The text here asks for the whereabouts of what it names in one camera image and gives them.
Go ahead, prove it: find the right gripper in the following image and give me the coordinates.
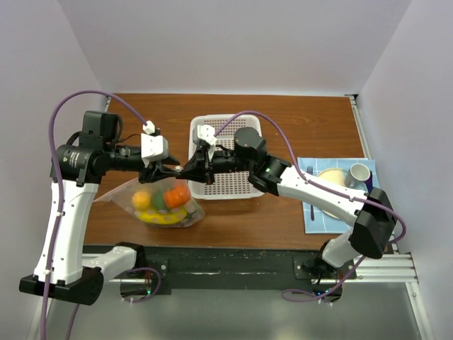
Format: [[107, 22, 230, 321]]
[[177, 144, 253, 186]]

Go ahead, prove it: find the orange fake pumpkin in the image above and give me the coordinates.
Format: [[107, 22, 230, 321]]
[[164, 186, 191, 209]]

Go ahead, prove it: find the clear zip top bag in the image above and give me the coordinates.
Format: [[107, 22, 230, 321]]
[[96, 178, 205, 228]]

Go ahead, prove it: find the white perforated plastic basket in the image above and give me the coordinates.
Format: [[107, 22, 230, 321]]
[[188, 114, 263, 200]]

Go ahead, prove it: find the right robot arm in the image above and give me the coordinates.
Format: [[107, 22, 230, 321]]
[[178, 125, 396, 278]]

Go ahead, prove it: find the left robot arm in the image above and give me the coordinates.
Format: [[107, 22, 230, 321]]
[[19, 111, 180, 305]]

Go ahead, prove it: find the green fake vegetable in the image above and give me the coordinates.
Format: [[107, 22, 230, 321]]
[[151, 191, 167, 210]]

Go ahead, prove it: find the fake orange fruit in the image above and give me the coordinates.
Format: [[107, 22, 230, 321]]
[[132, 191, 151, 211]]

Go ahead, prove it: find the purple plastic fork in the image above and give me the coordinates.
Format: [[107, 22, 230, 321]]
[[306, 166, 315, 221]]

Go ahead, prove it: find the blue checked cloth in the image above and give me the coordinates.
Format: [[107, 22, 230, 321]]
[[298, 157, 380, 234]]

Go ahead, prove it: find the cream plate with leaf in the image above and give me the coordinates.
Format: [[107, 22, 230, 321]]
[[314, 167, 349, 219]]

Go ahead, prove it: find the white mug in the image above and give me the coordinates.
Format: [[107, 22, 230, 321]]
[[344, 163, 371, 188]]

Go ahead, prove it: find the purple plastic spoon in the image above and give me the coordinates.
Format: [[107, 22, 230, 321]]
[[365, 171, 374, 193]]

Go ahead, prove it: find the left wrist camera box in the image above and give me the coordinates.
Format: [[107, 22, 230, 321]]
[[141, 133, 169, 167]]

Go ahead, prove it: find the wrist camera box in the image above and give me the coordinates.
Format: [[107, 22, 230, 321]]
[[192, 124, 217, 146], [141, 133, 169, 167]]

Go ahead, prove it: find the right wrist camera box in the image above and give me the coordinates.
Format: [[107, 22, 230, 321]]
[[192, 124, 217, 146]]

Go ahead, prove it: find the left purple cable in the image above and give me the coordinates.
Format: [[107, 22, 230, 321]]
[[39, 89, 162, 340]]

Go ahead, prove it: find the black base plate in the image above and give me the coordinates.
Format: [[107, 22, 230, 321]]
[[105, 246, 357, 297]]

